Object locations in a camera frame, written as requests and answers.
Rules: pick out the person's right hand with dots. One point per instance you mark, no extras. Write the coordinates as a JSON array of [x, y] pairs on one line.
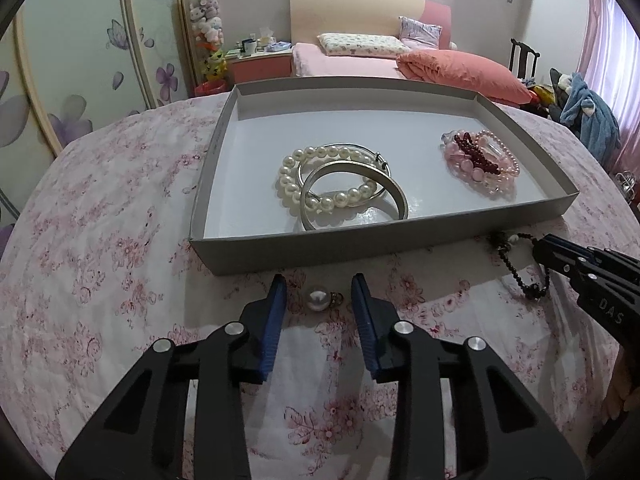
[[627, 380]]

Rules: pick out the tissue box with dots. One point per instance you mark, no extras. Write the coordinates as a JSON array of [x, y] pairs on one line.
[[266, 37]]

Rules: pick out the folded pink quilt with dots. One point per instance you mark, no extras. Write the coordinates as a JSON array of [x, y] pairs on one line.
[[460, 72]]

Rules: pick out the white pearl pendant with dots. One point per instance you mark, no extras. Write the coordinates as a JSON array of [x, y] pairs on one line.
[[319, 301]]

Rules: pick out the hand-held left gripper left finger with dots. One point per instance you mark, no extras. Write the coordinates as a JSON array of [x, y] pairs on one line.
[[267, 340]]

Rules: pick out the grey cardboard box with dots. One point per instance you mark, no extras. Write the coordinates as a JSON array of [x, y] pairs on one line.
[[260, 160]]

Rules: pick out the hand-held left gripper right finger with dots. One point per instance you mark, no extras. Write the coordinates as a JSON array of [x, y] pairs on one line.
[[370, 335]]

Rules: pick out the blue plush garment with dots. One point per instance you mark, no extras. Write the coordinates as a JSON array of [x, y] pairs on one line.
[[595, 120]]

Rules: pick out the thin silver bangle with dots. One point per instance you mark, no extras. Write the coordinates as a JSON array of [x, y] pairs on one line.
[[350, 149]]

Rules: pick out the white floral pillow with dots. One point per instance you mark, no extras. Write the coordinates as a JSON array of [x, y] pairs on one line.
[[360, 45]]

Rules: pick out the pink and beige nightstand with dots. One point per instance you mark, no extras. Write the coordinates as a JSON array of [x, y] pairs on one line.
[[260, 66]]

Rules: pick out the red waste bin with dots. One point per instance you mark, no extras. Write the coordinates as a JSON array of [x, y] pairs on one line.
[[212, 89]]

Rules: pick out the plush toy tower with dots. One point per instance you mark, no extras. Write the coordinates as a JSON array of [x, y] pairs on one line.
[[209, 30]]

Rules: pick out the wide silver bangle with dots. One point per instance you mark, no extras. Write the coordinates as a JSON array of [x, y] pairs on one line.
[[397, 200]]

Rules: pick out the dark wooden chair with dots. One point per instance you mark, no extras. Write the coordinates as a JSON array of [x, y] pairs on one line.
[[524, 57]]

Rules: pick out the flower print sliding wardrobe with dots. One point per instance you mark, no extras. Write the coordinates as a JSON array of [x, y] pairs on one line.
[[75, 85]]

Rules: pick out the purple flower pillow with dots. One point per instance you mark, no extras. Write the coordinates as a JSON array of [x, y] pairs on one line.
[[420, 30]]

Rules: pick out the pink curtain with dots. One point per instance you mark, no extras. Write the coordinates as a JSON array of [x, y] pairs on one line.
[[610, 50]]

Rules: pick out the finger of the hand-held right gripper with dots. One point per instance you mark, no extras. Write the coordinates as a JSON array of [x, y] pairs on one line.
[[570, 245], [555, 260]]

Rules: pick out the colourful clothes pile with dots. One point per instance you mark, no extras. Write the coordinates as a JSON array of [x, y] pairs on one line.
[[542, 96]]

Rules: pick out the beige and pink headboard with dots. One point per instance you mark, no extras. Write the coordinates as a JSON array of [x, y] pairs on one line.
[[350, 10]]

